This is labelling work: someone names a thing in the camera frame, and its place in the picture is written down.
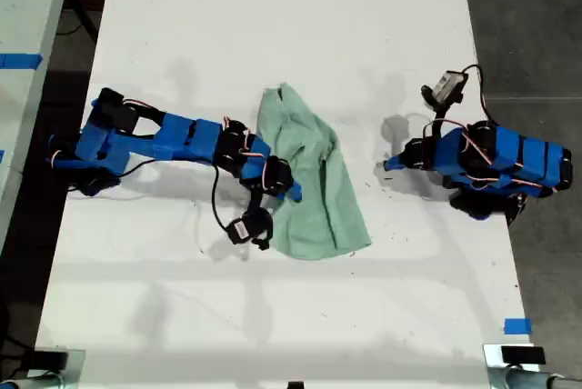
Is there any camera black cable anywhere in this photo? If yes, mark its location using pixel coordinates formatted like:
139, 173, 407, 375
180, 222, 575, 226
462, 64, 501, 123
211, 165, 231, 232

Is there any pale side table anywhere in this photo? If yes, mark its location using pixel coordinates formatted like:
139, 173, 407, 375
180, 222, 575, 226
0, 0, 77, 238

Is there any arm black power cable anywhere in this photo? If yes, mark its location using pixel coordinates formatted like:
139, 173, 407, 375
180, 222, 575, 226
66, 156, 158, 195

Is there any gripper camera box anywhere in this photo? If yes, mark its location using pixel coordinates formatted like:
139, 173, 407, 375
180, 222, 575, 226
226, 208, 275, 252
431, 69, 470, 106

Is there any black clamp block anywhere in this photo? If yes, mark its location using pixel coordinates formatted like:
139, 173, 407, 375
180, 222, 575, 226
30, 349, 70, 371
500, 345, 547, 366

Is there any pale green T-shirt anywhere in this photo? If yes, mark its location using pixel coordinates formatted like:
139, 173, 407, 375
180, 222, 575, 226
256, 82, 374, 263

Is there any short blue tape strip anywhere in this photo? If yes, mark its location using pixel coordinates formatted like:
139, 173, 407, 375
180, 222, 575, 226
503, 317, 533, 336

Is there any camera black stalk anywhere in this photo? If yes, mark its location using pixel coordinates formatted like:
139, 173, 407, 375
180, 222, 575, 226
247, 185, 274, 217
420, 85, 461, 136

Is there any long blue tape strip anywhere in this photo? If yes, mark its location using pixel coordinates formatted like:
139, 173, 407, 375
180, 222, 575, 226
0, 52, 45, 72

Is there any metal table clamp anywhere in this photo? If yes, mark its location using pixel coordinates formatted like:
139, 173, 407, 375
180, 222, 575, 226
481, 342, 582, 389
0, 347, 87, 389

